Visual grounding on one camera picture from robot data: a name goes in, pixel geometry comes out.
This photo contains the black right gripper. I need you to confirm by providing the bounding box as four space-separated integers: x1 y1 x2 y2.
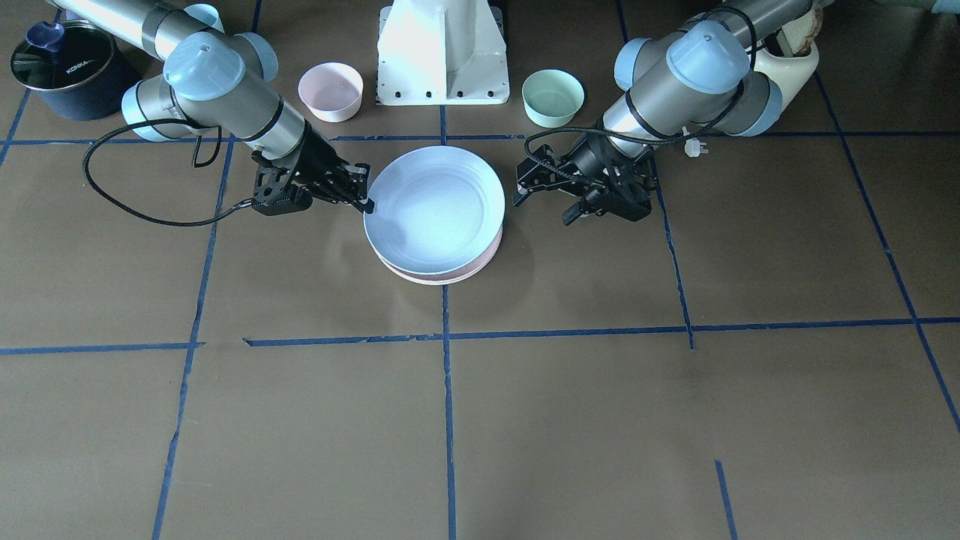
291 132 375 213

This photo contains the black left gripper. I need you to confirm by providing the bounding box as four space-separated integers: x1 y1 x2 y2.
513 133 623 226

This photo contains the blue plate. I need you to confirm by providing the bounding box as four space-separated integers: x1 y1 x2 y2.
364 145 506 275

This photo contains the pink plate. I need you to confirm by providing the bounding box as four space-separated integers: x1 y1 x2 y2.
377 226 503 286

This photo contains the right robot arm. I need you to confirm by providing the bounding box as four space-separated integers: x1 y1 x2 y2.
57 1 374 215

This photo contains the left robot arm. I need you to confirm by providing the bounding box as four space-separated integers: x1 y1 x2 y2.
513 1 827 225

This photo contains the green bowl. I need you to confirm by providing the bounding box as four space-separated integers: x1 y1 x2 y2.
521 69 586 128

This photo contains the pink bowl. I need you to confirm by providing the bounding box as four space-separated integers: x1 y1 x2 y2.
298 62 364 123

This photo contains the light blue cup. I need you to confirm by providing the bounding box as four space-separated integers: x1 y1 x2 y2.
183 3 225 33

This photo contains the cream toaster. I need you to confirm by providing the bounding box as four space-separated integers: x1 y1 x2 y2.
755 28 820 110

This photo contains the bread slice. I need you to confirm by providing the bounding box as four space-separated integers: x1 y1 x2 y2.
777 9 824 58

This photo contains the dark blue saucepan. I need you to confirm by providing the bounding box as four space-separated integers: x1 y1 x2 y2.
17 33 141 121

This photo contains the glass pot lid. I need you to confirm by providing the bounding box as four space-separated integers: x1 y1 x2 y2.
10 19 116 92

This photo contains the black camera cable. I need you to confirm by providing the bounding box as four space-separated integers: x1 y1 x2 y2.
523 6 766 188
82 118 260 227

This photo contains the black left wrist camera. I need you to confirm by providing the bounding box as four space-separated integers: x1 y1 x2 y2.
580 160 659 222

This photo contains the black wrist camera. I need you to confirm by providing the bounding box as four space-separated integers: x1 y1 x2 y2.
580 160 659 222
250 165 313 216

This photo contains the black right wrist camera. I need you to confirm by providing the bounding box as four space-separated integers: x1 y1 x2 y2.
250 165 313 216

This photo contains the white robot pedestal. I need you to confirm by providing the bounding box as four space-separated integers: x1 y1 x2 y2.
375 1 510 107

